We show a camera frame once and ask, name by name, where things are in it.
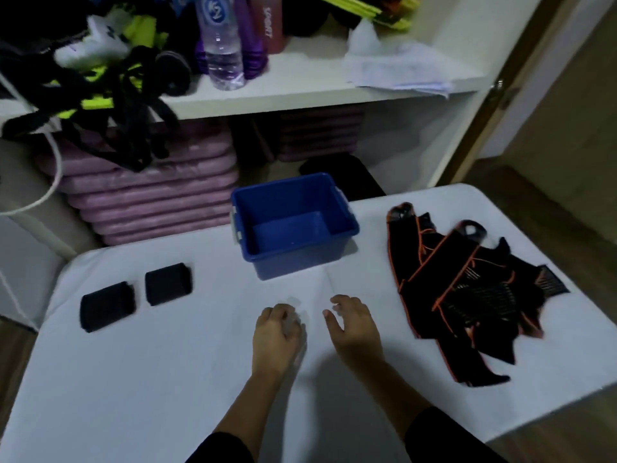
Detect white handheld controller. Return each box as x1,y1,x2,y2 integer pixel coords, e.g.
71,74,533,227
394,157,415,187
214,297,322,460
53,14,131,71

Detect black striped strap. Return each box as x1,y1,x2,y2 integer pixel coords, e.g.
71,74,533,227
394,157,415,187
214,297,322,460
144,262,193,307
79,280,137,333

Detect white paper sheets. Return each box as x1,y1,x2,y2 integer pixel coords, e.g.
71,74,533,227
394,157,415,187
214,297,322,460
342,17,454,100

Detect stack of pink mats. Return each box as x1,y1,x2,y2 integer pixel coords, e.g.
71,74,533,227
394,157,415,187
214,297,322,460
277,108,365,163
33,118,240,246

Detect black round bag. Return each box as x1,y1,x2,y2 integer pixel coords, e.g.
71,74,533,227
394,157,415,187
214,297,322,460
284,0,328,37

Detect thick white cable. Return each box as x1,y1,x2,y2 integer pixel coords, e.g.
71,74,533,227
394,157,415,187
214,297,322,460
0,77,64,217

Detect yellow orange agility ladder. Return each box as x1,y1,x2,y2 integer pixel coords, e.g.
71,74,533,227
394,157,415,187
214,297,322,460
310,0,420,32

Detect black yellow suspension straps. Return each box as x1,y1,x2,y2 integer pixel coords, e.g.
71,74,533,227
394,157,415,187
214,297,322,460
0,42,193,172

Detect person's right hand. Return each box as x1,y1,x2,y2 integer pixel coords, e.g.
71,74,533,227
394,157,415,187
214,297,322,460
321,295,386,367

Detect pink sport bottle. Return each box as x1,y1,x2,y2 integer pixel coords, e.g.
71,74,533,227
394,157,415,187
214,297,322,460
249,0,286,55

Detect clear plastic water bottle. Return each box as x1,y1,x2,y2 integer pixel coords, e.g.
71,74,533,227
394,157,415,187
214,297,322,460
195,0,246,91

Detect white shelf unit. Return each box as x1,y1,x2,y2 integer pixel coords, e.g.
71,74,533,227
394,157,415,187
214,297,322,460
0,0,546,329

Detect blue plastic bin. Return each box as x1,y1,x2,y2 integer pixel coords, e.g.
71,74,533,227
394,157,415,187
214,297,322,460
230,172,361,281

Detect purple bottle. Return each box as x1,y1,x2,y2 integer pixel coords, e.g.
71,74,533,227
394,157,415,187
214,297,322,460
194,0,269,80

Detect person's left hand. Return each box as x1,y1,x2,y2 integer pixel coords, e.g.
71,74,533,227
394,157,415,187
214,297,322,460
251,303,307,379

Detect person's left forearm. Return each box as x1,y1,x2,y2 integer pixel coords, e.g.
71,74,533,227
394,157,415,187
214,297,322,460
185,370,290,463

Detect black chair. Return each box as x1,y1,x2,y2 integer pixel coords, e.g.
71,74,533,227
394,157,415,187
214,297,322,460
298,152,386,202

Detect black cylindrical roller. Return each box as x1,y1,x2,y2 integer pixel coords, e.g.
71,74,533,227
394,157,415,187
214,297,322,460
154,50,193,97

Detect wooden door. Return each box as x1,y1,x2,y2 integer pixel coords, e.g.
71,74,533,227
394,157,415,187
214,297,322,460
438,0,584,188

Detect pile of black orange straps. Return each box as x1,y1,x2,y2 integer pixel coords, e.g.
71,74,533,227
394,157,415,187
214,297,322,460
385,202,571,387

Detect person's right forearm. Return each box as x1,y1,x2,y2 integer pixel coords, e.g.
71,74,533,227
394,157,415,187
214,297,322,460
346,356,507,463

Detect black cloth bag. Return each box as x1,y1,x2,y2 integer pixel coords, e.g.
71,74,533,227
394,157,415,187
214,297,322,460
0,0,97,49

